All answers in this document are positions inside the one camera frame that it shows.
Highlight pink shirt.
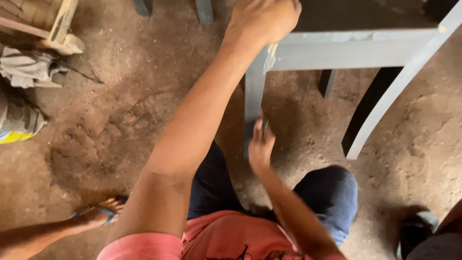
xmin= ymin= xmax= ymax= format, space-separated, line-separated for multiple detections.
xmin=97 ymin=210 xmax=347 ymax=260

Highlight blue flip-flop sandal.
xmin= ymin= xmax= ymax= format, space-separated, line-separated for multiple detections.
xmin=70 ymin=195 xmax=128 ymax=227

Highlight blue denim shorts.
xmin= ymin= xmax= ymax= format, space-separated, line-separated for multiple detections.
xmin=186 ymin=141 xmax=359 ymax=247

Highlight grey painted wooden chair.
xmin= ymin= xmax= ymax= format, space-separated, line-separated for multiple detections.
xmin=243 ymin=0 xmax=462 ymax=160

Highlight grey crumpled cloth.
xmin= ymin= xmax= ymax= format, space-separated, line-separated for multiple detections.
xmin=0 ymin=46 xmax=69 ymax=89

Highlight black cord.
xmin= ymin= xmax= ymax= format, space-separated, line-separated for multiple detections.
xmin=206 ymin=246 xmax=305 ymax=260

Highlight thin black wire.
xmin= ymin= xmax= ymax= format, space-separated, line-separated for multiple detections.
xmin=58 ymin=62 xmax=104 ymax=85

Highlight yellowish sandpaper piece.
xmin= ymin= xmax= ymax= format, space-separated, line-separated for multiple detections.
xmin=262 ymin=43 xmax=279 ymax=75

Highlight person's left hand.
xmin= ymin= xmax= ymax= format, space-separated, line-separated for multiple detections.
xmin=225 ymin=0 xmax=302 ymax=47

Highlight unpainted wooden furniture pieces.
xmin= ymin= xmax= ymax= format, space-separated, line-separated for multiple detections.
xmin=0 ymin=0 xmax=86 ymax=56

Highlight grey sack with yellow patch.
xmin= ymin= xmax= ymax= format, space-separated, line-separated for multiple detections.
xmin=0 ymin=90 xmax=47 ymax=145

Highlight dark shoe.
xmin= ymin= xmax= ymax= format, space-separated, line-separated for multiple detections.
xmin=396 ymin=211 xmax=440 ymax=260

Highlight grey wooden furniture leg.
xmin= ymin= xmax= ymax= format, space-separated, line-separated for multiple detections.
xmin=195 ymin=0 xmax=214 ymax=25
xmin=133 ymin=0 xmax=153 ymax=17

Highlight person's right hand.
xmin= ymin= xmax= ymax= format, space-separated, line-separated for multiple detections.
xmin=248 ymin=118 xmax=277 ymax=175

